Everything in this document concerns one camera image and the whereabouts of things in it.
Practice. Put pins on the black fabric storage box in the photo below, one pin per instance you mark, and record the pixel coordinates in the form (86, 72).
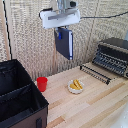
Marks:
(16, 96)

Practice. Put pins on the white round plate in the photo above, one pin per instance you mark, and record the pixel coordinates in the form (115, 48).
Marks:
(76, 90)

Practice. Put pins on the black toaster oven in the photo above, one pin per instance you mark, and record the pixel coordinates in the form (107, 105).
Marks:
(113, 55)

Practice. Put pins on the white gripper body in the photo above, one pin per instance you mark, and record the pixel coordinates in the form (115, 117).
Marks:
(60, 17)

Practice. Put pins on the red plastic cup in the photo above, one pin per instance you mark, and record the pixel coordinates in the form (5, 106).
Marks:
(42, 83)

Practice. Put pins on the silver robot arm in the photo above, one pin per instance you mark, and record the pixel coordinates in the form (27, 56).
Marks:
(66, 3)

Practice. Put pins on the yellow bread roll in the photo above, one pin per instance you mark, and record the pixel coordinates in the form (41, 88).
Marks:
(78, 84)
(73, 87)

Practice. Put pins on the black vertical pole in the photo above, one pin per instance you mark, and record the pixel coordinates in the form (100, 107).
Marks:
(6, 30)

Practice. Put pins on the dark blue book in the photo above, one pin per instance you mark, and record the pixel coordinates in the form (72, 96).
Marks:
(65, 43)

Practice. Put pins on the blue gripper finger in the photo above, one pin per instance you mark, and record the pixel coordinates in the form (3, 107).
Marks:
(60, 34)

